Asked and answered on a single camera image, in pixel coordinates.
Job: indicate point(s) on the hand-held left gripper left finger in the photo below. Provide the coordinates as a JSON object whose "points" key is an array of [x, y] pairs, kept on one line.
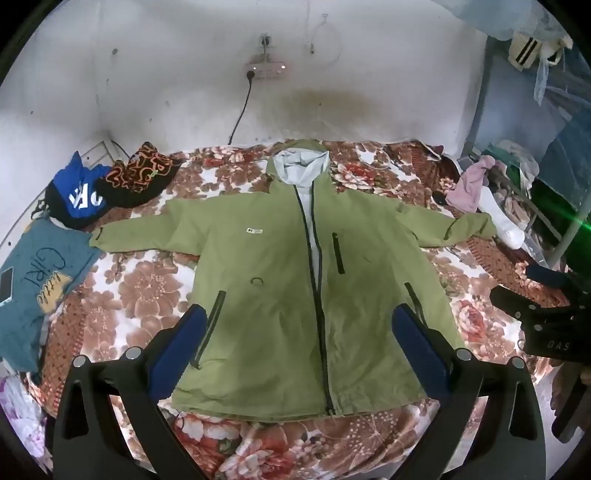
{"points": [[184, 350]]}

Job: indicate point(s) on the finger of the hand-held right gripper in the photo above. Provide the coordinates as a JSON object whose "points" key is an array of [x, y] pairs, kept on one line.
{"points": [[549, 276], [517, 302]]}

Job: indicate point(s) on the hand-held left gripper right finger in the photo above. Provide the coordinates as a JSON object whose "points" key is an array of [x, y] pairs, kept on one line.
{"points": [[415, 350]]}

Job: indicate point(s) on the green hooded jacket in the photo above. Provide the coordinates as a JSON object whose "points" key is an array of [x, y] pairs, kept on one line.
{"points": [[277, 277]]}

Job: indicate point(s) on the pile of clothes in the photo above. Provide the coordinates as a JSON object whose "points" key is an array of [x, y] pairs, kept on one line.
{"points": [[521, 161]]}

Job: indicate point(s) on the white sock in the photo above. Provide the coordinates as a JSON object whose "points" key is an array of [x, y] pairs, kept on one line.
{"points": [[505, 230]]}

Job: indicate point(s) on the floral blanket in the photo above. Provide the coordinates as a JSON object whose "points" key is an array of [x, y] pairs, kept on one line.
{"points": [[147, 286]]}

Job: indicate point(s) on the pink cloth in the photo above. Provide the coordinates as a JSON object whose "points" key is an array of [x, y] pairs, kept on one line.
{"points": [[466, 189]]}

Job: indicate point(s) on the blue netting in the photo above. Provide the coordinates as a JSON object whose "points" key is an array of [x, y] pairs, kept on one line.
{"points": [[568, 152]]}

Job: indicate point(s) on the teal printed t-shirt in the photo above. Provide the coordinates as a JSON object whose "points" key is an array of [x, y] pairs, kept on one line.
{"points": [[23, 332]]}

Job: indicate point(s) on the purple floral cloth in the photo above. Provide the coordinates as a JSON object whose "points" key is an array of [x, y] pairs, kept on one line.
{"points": [[18, 415]]}

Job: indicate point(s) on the black orange patterned garment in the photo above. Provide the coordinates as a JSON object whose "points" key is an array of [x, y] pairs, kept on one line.
{"points": [[138, 175]]}

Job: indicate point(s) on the blue and black garment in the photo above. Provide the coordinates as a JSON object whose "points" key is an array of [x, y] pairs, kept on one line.
{"points": [[81, 194]]}

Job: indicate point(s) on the black phone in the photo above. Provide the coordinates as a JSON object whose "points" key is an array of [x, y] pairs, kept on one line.
{"points": [[5, 286]]}

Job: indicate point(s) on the white striped bag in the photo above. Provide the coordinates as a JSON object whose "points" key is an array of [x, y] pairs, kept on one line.
{"points": [[524, 50]]}

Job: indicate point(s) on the white power strip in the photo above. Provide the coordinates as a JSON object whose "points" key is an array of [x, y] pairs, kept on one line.
{"points": [[265, 71]]}

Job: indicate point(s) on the metal bed post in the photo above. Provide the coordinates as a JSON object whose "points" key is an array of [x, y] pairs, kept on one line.
{"points": [[480, 97]]}

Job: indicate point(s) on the wall socket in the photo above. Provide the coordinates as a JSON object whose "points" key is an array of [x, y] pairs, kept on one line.
{"points": [[266, 41]]}

